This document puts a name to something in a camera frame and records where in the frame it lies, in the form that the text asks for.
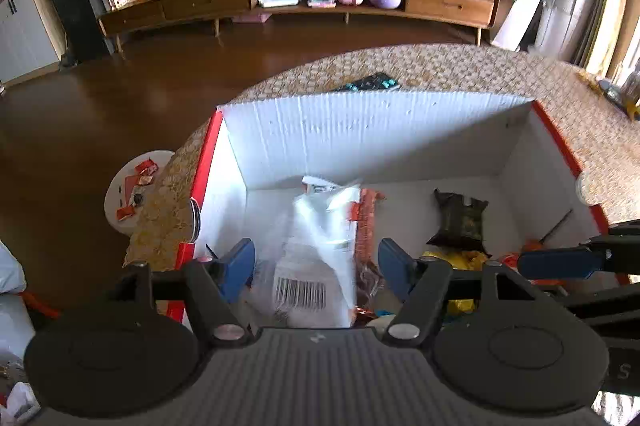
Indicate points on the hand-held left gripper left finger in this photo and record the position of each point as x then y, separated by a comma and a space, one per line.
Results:
237, 266

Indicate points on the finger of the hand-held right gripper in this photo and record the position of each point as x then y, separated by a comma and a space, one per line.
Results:
555, 262

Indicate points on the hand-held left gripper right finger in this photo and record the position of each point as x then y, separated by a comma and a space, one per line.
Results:
395, 268

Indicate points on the white and red snack packet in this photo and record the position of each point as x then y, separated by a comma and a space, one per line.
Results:
369, 226

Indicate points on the yellow snack packet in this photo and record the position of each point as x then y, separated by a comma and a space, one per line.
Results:
460, 262

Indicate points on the dark snack packet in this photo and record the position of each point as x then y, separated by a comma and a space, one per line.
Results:
459, 221

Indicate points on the silver white snack packet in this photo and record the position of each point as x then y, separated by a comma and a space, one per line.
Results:
320, 236

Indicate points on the red cardboard box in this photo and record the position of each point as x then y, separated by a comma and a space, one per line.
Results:
375, 136

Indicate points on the small red wrapper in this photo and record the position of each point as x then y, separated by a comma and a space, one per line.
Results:
123, 214
142, 181
146, 166

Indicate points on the white round stool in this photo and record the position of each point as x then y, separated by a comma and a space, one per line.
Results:
120, 196

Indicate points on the black remote control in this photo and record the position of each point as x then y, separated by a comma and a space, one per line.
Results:
372, 82

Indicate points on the light blue plastic bag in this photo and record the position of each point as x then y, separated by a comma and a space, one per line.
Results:
12, 271

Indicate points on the white planter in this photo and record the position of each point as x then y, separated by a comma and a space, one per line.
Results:
517, 23

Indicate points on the black small fridge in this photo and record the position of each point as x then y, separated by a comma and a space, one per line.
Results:
75, 11

